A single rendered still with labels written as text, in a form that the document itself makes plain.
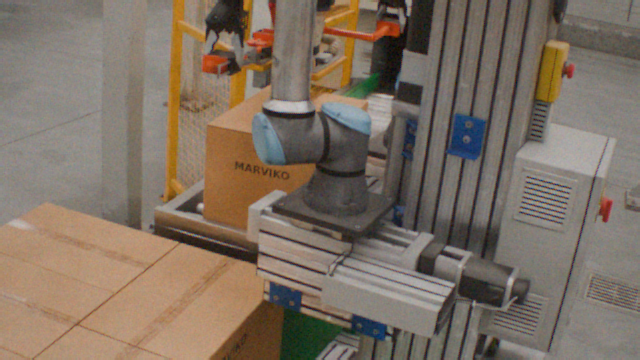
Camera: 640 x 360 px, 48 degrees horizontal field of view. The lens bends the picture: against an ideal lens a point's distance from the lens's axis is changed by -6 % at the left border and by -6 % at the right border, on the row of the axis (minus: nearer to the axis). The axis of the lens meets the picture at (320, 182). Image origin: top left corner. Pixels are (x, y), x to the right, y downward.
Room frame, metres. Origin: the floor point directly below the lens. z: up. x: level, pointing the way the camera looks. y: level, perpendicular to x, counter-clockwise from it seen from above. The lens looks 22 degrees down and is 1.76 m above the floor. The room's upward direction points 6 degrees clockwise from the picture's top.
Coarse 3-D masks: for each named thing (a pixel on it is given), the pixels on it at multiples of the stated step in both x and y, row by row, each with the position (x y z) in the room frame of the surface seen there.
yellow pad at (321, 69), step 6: (330, 60) 2.62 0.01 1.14; (336, 60) 2.65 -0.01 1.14; (342, 60) 2.68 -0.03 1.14; (318, 66) 2.52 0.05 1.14; (324, 66) 2.53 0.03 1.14; (330, 66) 2.56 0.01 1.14; (336, 66) 2.61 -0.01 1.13; (312, 72) 2.44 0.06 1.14; (318, 72) 2.45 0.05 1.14; (324, 72) 2.48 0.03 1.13; (312, 78) 2.42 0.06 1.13; (318, 78) 2.42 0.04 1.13
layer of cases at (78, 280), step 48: (0, 240) 2.14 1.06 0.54; (48, 240) 2.18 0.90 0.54; (96, 240) 2.22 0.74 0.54; (144, 240) 2.27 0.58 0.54; (0, 288) 1.84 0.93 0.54; (48, 288) 1.88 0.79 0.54; (96, 288) 1.92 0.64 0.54; (144, 288) 1.96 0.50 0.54; (192, 288) 2.00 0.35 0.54; (240, 288) 2.03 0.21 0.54; (0, 336) 1.61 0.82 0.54; (48, 336) 1.64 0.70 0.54; (96, 336) 1.67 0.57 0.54; (144, 336) 1.71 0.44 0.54; (192, 336) 1.74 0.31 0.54; (240, 336) 1.83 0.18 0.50
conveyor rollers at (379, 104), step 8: (368, 96) 4.35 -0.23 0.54; (376, 96) 4.36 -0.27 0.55; (384, 96) 4.41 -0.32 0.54; (392, 96) 4.41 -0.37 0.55; (368, 104) 4.17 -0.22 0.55; (376, 104) 4.24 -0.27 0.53; (384, 104) 4.23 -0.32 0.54; (368, 112) 4.06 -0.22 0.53; (376, 112) 4.06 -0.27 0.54; (384, 112) 4.05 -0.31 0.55; (376, 120) 3.88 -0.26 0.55; (384, 120) 3.94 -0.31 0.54; (376, 128) 3.77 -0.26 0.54; (384, 128) 3.77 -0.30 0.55; (200, 208) 2.58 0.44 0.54; (200, 216) 2.50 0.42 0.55
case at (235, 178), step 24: (264, 96) 2.75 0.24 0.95; (312, 96) 2.82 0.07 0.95; (336, 96) 2.85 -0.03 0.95; (216, 120) 2.41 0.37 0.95; (240, 120) 2.44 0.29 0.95; (216, 144) 2.36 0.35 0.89; (240, 144) 2.33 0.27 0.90; (216, 168) 2.36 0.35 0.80; (240, 168) 2.33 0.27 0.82; (264, 168) 2.31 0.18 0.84; (288, 168) 2.29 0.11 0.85; (312, 168) 2.27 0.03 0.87; (216, 192) 2.35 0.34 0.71; (240, 192) 2.33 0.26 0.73; (264, 192) 2.31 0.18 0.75; (288, 192) 2.29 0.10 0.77; (216, 216) 2.35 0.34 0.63; (240, 216) 2.33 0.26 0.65
